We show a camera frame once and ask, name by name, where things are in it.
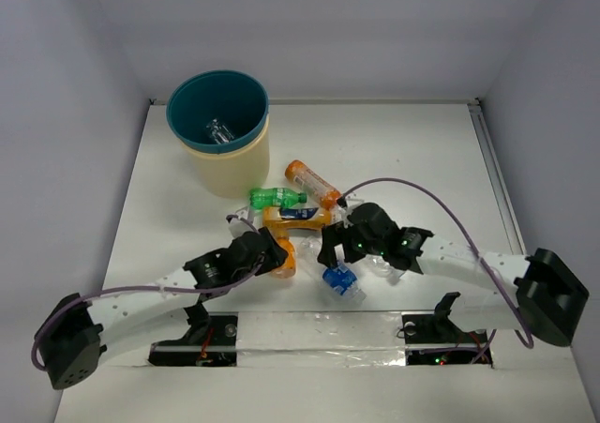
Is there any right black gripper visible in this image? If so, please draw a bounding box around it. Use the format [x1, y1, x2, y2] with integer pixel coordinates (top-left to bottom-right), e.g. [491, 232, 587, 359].
[316, 219, 385, 268]

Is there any small orange bottle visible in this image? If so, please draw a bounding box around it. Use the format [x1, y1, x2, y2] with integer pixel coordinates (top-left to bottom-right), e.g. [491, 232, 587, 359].
[270, 238, 296, 279]

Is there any clear bottle blue label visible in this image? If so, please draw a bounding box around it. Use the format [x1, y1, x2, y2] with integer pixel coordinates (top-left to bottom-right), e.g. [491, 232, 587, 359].
[297, 236, 366, 306]

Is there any clear bottle white cap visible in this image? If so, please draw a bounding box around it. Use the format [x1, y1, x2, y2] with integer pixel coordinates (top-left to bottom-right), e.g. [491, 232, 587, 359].
[204, 118, 236, 144]

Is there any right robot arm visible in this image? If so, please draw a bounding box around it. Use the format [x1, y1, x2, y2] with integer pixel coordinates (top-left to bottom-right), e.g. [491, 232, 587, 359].
[318, 203, 590, 347]

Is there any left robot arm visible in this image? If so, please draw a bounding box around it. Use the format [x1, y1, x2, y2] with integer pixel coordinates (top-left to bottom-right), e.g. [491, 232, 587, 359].
[31, 229, 288, 390]

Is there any teal and cream bin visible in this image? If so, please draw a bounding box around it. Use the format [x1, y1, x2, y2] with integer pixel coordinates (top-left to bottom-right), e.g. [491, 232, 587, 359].
[166, 70, 270, 198]

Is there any yellow bottle blue label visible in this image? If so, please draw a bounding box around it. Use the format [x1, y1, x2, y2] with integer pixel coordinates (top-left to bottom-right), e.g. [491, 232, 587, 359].
[262, 206, 333, 231]

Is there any orange bottle white label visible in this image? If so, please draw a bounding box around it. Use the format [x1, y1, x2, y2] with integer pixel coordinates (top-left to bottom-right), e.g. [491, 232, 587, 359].
[285, 159, 341, 210]

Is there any clear ribbed plastic bottle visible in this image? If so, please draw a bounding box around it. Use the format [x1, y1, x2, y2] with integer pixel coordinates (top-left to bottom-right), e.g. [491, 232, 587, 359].
[366, 255, 406, 285]

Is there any green plastic bottle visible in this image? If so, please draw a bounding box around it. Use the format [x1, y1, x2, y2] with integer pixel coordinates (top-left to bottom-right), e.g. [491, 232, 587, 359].
[248, 188, 308, 210]

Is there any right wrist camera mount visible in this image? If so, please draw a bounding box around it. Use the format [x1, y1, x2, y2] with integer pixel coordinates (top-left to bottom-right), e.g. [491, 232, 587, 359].
[333, 196, 365, 221]

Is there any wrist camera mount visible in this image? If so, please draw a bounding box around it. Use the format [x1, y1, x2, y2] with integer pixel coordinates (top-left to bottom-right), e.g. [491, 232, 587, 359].
[226, 205, 256, 238]
[333, 196, 365, 221]

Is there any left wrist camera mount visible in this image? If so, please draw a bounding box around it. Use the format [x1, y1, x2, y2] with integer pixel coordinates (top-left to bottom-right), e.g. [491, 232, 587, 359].
[226, 205, 256, 238]

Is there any silver taped front rail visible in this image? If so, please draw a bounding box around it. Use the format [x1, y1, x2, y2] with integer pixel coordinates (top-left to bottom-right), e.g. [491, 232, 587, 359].
[235, 311, 406, 368]

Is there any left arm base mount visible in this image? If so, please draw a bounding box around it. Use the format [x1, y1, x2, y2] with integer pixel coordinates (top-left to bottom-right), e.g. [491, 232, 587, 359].
[147, 305, 238, 368]

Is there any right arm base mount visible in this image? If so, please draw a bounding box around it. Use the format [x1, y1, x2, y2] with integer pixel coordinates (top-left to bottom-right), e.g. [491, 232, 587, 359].
[396, 292, 492, 367]

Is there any aluminium rail right edge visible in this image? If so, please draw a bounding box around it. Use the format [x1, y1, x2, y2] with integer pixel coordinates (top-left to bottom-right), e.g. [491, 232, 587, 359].
[467, 99, 527, 254]

